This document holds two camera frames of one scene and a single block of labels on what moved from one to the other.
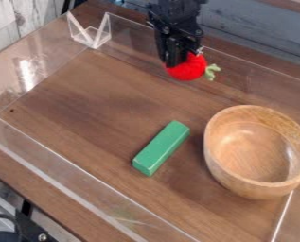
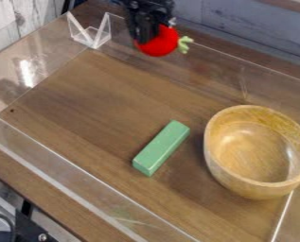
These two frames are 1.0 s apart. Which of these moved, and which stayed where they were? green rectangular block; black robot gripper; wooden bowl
Moved: black robot gripper
Stayed: green rectangular block; wooden bowl
